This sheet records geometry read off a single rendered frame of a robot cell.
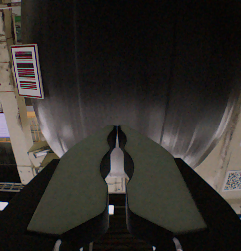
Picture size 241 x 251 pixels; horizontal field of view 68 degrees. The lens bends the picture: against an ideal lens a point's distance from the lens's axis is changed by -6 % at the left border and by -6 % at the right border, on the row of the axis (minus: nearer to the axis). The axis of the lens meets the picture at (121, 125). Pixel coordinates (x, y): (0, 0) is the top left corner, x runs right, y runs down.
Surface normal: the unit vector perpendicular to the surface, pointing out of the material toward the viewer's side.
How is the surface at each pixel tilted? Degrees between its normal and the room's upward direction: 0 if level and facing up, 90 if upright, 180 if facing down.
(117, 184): 90
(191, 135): 73
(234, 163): 90
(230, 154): 90
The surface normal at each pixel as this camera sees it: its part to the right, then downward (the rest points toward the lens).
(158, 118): 0.02, 0.58
